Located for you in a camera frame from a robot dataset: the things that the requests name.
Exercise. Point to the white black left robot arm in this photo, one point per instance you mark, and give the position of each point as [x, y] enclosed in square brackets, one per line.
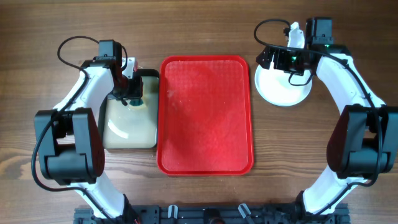
[69, 153]

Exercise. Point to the white plate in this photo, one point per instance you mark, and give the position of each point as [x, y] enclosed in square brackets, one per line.
[276, 87]

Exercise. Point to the red plastic tray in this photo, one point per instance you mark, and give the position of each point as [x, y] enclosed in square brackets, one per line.
[204, 123]

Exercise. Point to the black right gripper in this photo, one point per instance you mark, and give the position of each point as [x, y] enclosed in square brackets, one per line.
[269, 58]

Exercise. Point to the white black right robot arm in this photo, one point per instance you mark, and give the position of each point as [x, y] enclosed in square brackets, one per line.
[363, 144]

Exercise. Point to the black tray with soapy water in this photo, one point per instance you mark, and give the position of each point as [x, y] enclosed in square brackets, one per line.
[132, 127]

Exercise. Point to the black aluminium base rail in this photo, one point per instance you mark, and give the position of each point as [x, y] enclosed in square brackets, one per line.
[267, 214]

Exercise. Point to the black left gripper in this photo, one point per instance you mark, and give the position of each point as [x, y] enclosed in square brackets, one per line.
[133, 93]

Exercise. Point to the green yellow sponge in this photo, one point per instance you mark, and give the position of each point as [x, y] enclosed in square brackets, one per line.
[136, 102]

